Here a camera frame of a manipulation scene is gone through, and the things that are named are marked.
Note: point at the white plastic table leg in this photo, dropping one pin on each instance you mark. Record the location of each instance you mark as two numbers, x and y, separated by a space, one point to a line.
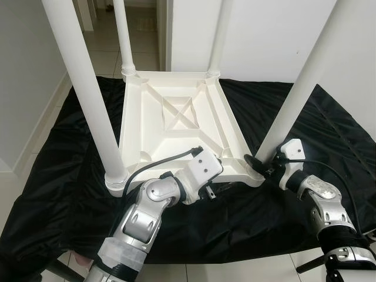
299 76
82 88
222 35
123 35

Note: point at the beige door frame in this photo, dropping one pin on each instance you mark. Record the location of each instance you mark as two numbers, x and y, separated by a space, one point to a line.
87 12

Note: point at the white plastic children table top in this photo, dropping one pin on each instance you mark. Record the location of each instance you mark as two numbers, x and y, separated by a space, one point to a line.
153 135

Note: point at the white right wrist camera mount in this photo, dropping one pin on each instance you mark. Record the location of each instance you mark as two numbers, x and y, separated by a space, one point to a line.
292 150

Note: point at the black fabric table cover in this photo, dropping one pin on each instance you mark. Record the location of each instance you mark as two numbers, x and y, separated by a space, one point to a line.
329 147

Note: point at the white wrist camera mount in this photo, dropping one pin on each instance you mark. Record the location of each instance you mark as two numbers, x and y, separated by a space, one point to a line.
292 150
202 167

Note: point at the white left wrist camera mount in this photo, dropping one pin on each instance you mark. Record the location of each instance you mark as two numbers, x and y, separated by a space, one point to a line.
202 167

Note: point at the black metal table leg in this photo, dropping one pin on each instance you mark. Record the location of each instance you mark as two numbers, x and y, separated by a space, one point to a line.
56 271
308 264

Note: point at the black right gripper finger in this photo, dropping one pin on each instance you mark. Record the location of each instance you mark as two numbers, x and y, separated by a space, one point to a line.
254 163

